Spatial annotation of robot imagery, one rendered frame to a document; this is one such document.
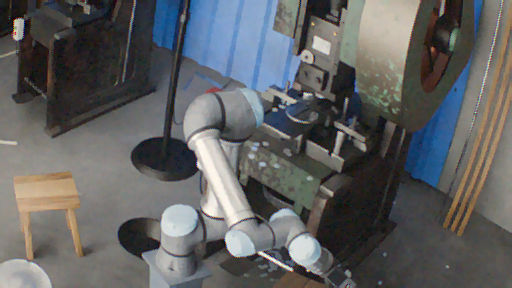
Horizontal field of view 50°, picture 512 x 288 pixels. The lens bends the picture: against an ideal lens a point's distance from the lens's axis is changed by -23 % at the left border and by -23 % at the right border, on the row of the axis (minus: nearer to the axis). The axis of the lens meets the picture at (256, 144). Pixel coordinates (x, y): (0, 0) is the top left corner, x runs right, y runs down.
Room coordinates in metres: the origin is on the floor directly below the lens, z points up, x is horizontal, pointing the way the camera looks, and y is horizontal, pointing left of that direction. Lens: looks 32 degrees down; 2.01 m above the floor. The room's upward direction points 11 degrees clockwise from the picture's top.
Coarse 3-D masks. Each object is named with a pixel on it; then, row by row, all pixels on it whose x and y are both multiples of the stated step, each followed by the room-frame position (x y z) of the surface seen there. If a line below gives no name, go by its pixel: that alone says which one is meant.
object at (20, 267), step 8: (0, 264) 1.45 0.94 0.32; (8, 264) 1.47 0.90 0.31; (16, 264) 1.49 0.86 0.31; (24, 264) 1.51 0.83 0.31; (32, 264) 1.53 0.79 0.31; (0, 272) 1.41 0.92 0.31; (8, 272) 1.43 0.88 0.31; (16, 272) 1.45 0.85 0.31; (24, 272) 1.47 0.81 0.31; (32, 272) 1.48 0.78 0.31; (40, 272) 1.50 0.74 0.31; (0, 280) 1.36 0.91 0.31; (8, 280) 1.38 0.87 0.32; (16, 280) 1.40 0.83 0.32; (24, 280) 1.41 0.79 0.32; (32, 280) 1.44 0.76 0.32; (40, 280) 1.46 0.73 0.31; (48, 280) 1.47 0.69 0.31
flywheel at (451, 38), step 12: (444, 0) 2.12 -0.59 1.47; (456, 0) 2.38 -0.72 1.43; (432, 12) 2.12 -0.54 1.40; (444, 12) 2.32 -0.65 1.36; (456, 12) 2.39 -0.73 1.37; (432, 24) 2.08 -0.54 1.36; (444, 24) 2.07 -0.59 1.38; (456, 24) 2.11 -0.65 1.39; (432, 36) 2.07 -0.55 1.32; (444, 36) 2.04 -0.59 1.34; (456, 36) 2.06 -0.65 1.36; (432, 48) 2.31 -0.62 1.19; (444, 48) 2.04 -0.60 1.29; (456, 48) 2.09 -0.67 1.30; (444, 60) 2.33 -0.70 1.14; (432, 72) 2.28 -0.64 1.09; (444, 72) 2.32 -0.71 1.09; (432, 84) 2.23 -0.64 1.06
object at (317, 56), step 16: (320, 16) 2.34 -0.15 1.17; (320, 32) 2.31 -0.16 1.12; (336, 32) 2.27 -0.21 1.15; (304, 48) 2.34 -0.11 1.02; (320, 48) 2.30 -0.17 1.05; (304, 64) 2.29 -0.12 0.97; (320, 64) 2.29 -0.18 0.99; (304, 80) 2.29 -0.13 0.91; (320, 80) 2.25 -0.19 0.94; (336, 80) 2.28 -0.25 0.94
